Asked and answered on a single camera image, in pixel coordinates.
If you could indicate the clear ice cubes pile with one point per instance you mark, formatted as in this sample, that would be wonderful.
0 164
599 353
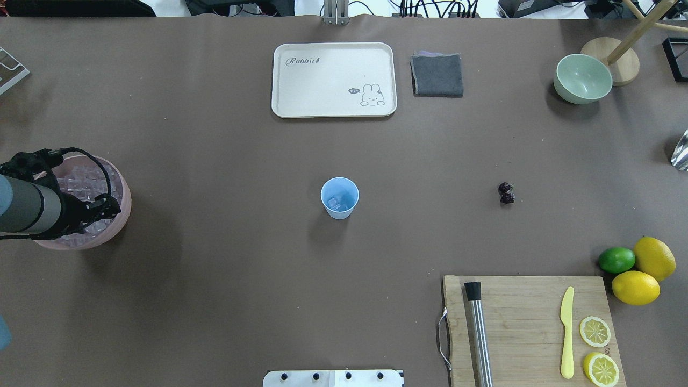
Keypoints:
88 180

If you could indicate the steel ice scoop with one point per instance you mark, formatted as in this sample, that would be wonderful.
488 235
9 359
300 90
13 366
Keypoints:
678 158

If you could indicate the white wire cup rack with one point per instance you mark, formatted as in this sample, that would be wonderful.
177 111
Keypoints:
12 71

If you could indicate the ice cube in cup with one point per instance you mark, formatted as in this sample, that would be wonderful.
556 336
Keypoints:
336 204

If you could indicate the yellow plastic knife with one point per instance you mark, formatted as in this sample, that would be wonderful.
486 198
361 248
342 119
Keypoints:
567 352

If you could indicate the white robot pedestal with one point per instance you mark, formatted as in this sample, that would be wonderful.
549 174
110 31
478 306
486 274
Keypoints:
344 377

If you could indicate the lemon half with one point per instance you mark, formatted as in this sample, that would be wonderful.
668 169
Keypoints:
595 332
601 369

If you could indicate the lemon half lower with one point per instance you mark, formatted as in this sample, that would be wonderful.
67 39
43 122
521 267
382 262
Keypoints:
601 369

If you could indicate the dark cherry lower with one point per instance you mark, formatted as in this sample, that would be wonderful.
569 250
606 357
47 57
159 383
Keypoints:
507 198

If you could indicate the grey folded cloth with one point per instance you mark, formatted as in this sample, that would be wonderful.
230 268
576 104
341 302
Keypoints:
436 74

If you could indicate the yellow lemon far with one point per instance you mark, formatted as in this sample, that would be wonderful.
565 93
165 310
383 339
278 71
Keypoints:
654 257

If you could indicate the yellow lemon near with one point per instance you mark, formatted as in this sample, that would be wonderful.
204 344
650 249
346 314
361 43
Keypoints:
635 288

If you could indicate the green lime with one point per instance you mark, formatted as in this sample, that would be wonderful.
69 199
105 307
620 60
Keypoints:
616 260

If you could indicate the wooden cup tree stand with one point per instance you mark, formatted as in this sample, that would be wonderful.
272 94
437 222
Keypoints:
617 55

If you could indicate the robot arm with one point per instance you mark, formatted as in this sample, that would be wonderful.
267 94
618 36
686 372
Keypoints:
33 211

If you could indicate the lemon half upper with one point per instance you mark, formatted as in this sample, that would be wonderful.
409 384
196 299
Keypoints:
595 332

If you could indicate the mint green bowl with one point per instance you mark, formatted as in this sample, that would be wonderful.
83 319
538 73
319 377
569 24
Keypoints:
582 79

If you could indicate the light blue cup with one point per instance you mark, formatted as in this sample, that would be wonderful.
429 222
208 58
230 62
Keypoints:
343 188

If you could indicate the dark cherry upper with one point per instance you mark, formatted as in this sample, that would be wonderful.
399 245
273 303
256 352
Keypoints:
505 188

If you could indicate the dark cherry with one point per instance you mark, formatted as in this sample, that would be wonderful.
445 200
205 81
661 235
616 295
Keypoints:
507 198
505 188

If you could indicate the cream rabbit tray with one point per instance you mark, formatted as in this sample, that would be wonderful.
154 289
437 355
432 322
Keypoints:
333 79

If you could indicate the steel muddler black tip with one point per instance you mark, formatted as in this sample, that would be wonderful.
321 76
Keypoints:
479 336

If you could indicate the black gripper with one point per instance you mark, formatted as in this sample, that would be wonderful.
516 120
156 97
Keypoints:
72 213

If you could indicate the yellow lemon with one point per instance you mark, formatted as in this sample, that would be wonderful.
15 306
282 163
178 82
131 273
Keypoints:
635 288
654 257

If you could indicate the bamboo cutting board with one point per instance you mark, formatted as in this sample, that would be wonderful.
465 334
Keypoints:
523 328

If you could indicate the pink bowl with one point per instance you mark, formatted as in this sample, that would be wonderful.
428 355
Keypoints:
121 215

